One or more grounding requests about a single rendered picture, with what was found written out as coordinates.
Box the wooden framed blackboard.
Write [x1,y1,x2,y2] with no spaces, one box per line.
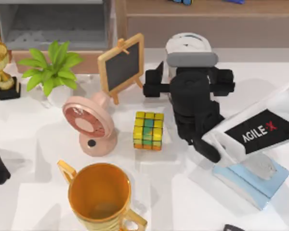
[97,33,145,105]

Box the white rounded container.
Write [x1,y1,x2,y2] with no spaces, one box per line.
[165,33,212,81]

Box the colourful puzzle cube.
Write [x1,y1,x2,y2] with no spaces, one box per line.
[132,111,165,151]

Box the wooden open shelf cupboard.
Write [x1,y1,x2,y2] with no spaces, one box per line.
[115,0,289,50]

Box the pale wooden drawer front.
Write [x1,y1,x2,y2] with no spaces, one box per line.
[10,49,105,75]

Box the blue and yellow shelf item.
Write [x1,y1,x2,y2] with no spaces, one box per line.
[168,0,194,6]

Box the pink desk fan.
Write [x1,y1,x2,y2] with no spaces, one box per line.
[62,92,118,158]

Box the green plant in white pot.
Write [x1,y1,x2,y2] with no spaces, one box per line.
[16,40,84,107]

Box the grey pierced drawer inside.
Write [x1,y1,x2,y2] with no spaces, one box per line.
[0,0,112,51]

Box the large gold trophy cup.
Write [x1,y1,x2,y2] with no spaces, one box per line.
[56,159,148,231]

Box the light blue book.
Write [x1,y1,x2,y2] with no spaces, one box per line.
[211,154,289,212]

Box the small gold trophy black base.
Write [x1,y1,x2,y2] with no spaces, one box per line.
[0,41,22,101]

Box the dark grey flat object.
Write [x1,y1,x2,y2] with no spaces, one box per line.
[223,223,244,231]

